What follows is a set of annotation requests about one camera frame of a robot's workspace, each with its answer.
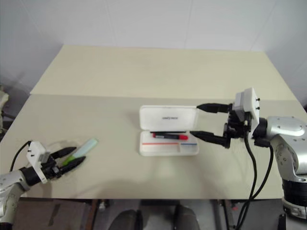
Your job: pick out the red and black marker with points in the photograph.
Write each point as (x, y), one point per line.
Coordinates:
(168, 136)

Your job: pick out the white plastic pencil case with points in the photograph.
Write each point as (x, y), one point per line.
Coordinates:
(168, 149)

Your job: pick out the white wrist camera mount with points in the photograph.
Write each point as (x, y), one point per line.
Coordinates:
(36, 153)
(250, 100)

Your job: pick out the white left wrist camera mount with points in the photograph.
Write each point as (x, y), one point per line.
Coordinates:
(36, 153)

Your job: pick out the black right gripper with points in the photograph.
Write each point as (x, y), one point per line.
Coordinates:
(236, 128)

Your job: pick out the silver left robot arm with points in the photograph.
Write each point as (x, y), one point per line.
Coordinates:
(9, 182)

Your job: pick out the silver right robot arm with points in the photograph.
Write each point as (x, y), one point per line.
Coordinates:
(285, 134)

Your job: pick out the brown cardboard box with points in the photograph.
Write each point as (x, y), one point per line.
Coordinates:
(48, 213)

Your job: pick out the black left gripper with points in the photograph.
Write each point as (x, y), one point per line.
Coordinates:
(51, 169)

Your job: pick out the pale background equipment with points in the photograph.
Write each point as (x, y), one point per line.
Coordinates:
(3, 100)

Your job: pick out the brown table leg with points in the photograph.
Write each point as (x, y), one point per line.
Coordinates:
(95, 213)

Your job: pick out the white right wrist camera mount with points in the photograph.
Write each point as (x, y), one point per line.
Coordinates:
(250, 100)

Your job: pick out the light green highlighter marker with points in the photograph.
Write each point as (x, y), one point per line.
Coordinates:
(87, 146)

